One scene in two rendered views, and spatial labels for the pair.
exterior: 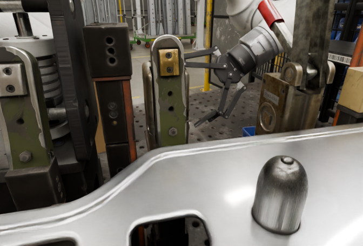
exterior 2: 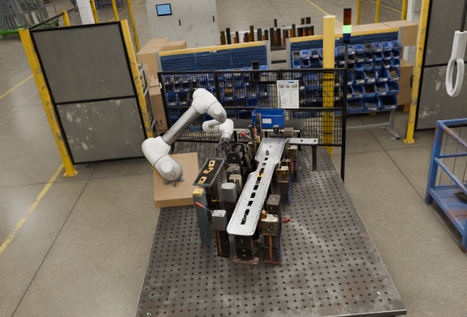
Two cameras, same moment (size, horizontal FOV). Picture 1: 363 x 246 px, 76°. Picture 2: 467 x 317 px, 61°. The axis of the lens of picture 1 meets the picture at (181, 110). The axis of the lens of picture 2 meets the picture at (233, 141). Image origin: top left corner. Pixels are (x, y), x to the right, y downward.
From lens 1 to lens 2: 3.30 m
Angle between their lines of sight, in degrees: 54
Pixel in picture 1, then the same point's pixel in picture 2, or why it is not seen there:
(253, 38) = (227, 135)
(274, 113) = (252, 148)
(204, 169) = (260, 156)
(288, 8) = (228, 126)
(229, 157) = (259, 154)
